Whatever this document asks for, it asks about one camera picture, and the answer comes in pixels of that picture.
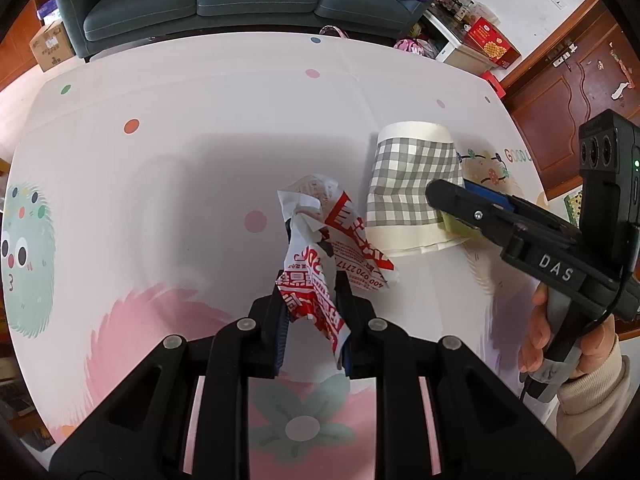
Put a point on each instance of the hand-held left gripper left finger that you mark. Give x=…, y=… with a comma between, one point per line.
x=281, y=345

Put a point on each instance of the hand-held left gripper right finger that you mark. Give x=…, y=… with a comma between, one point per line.
x=345, y=360

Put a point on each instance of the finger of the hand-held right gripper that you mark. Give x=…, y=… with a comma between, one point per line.
x=487, y=196
x=460, y=205

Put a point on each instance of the yellow green scrap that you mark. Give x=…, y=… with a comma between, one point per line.
x=452, y=223

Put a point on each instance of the checked paper cup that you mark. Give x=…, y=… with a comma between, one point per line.
x=405, y=180

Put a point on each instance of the red white wrapper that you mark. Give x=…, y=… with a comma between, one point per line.
x=350, y=240

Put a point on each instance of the person's right forearm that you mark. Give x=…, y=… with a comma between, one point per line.
x=595, y=420

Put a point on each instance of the person's right hand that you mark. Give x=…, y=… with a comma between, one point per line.
x=532, y=340

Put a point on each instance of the wooden door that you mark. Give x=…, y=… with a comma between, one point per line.
x=565, y=100

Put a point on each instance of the small red gift box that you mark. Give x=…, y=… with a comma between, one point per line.
x=495, y=84

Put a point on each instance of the white side cabinet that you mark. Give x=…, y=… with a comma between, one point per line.
x=460, y=55

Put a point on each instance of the large red gift box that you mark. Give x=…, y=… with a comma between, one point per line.
x=492, y=42

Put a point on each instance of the printed tablecloth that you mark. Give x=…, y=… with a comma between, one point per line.
x=175, y=185

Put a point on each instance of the cardboard box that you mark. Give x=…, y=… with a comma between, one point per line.
x=52, y=47

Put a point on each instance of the wooden cabinet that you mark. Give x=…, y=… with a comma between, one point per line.
x=17, y=60

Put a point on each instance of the white blue carton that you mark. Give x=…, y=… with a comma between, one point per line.
x=47, y=12

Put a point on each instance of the animal wall poster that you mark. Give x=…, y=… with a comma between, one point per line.
x=574, y=207

